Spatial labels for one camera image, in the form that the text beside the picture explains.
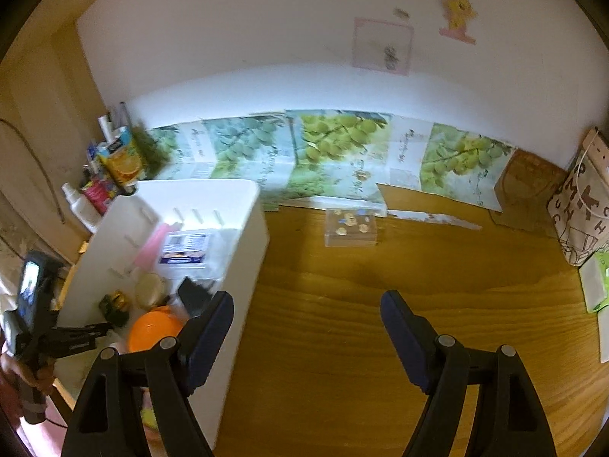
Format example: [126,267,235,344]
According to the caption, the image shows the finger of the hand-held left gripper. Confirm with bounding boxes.
[50,321,115,360]

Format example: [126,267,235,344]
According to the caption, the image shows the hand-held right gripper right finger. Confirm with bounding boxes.
[381,289,557,457]

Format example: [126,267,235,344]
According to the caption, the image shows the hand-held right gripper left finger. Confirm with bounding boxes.
[62,290,235,457]

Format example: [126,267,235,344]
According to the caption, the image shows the black charger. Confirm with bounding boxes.
[177,276,215,317]

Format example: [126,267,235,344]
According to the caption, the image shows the green jar gold cap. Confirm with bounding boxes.
[98,292,130,327]

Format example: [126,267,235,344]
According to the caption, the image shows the orange round case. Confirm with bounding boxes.
[128,307,186,353]

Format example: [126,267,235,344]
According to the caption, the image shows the white plastic tray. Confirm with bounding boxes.
[50,178,271,448]

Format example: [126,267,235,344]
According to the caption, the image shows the person's left hand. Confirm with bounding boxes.
[0,352,55,420]

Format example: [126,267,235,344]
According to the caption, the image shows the white spray bottle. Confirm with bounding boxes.
[61,182,103,234]

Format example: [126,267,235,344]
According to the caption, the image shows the pink fabric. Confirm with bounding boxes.
[21,419,72,457]

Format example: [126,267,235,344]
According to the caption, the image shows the pink red packet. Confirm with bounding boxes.
[81,176,122,215]

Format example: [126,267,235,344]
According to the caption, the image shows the clear box gold trinkets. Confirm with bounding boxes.
[325,208,378,247]

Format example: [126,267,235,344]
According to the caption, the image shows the white paper strip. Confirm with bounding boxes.
[387,209,481,230]

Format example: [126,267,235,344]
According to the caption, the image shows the white tube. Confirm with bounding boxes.
[97,115,115,146]

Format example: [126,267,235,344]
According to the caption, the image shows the grape print poster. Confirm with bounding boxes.
[387,117,517,211]
[138,123,215,179]
[284,109,393,206]
[204,114,289,201]

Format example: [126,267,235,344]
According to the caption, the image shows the brown paper sheet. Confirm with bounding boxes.
[492,149,569,236]

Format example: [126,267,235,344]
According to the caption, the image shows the green tissue pack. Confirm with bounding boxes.
[579,250,609,314]

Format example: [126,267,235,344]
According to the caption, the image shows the printed canvas bag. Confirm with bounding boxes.
[547,126,609,267]

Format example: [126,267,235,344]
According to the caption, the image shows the pink bordered note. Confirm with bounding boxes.
[352,18,414,76]

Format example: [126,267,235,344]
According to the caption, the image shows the yellow cartoon sticker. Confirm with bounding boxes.
[438,0,479,45]

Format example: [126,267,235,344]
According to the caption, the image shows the thin black cable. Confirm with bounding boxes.
[0,118,65,224]

